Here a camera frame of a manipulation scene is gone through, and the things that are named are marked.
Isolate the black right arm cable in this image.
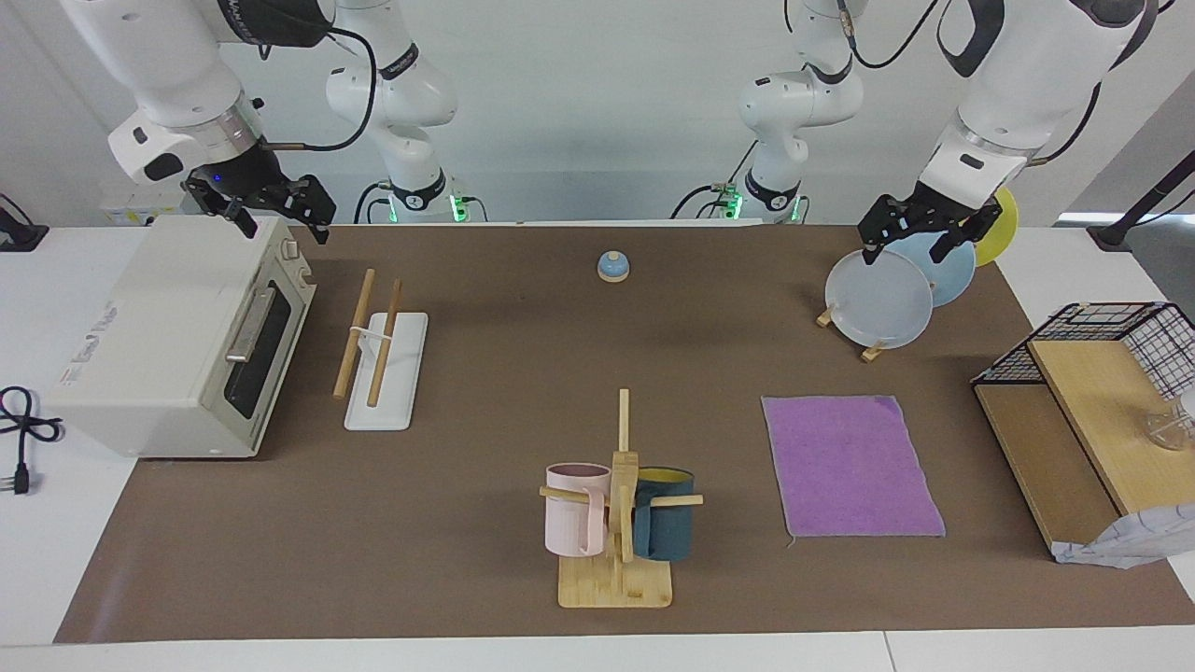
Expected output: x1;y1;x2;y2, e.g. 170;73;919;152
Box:
260;26;379;152

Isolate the pink mug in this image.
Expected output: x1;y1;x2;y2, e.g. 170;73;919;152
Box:
545;463;612;558

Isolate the black base cable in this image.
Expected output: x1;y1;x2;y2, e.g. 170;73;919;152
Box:
670;140;757;221
353;180;398;225

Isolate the wooden dish rack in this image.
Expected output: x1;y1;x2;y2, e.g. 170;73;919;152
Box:
816;304;888;364

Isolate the white power strip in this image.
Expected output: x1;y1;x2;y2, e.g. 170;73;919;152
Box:
101;191;188;227

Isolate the light blue plate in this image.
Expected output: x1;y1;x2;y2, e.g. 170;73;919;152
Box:
887;231;977;309

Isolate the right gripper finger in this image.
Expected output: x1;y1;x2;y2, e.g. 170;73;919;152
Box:
271;175;337;245
184;177;260;240

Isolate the clear glass vessel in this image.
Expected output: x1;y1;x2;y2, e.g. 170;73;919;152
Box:
1139;387;1195;454

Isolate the pale grey plate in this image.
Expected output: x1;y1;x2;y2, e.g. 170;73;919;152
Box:
824;248;935;350

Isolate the dark teal mug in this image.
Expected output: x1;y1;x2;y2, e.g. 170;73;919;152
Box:
633;467;696;562

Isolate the wooden shelf with wire basket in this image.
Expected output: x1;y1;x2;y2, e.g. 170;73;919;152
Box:
971;301;1195;570

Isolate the black power cord with plug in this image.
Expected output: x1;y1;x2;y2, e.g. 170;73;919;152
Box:
0;385;64;496

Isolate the yellow plate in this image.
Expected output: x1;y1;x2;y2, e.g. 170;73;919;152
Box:
974;187;1019;267

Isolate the wooden mug tree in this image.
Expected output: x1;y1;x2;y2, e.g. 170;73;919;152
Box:
539;389;703;609

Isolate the purple and grey towel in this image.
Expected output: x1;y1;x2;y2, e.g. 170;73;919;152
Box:
761;395;947;540

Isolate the black stand pole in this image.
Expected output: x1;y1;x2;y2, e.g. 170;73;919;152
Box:
1088;149;1195;251

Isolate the white rectangular tray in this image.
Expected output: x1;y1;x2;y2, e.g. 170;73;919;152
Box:
333;269;429;432

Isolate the beige toaster oven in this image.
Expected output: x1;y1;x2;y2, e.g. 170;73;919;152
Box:
47;215;318;460

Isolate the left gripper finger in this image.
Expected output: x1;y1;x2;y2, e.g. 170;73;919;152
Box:
857;194;921;267
929;207;1002;265

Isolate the brown table mat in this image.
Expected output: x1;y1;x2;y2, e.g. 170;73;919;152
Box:
53;224;1195;645

